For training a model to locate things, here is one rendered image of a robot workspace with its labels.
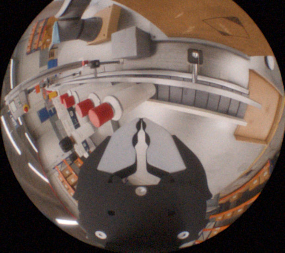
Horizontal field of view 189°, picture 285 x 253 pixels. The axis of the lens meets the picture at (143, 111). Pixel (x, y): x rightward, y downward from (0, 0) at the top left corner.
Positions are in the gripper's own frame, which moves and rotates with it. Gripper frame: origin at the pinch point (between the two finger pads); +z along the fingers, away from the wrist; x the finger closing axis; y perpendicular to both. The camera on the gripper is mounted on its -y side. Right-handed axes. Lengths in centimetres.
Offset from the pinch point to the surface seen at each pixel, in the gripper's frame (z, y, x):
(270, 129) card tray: -8, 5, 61
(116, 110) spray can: 4.4, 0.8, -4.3
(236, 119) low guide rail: 2.8, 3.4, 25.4
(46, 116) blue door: 393, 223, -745
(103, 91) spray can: 10.6, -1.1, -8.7
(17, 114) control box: 2, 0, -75
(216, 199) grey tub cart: -22, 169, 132
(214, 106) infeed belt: 9.4, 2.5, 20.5
